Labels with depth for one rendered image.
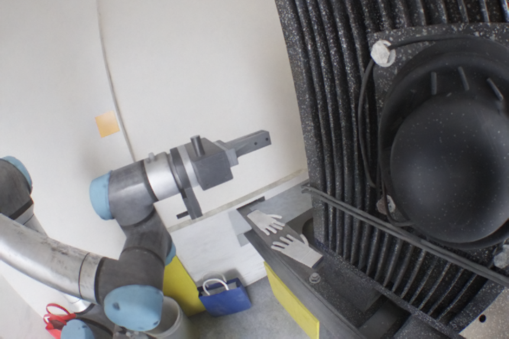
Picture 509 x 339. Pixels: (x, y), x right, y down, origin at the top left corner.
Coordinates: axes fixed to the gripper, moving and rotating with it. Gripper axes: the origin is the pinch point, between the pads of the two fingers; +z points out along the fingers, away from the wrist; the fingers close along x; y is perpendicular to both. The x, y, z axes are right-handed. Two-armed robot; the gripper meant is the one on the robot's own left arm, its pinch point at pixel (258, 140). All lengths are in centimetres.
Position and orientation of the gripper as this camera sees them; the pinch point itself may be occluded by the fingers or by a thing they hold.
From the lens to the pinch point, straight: 39.2
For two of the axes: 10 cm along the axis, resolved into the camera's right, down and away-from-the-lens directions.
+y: -2.2, -9.2, -3.2
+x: -4.5, -2.0, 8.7
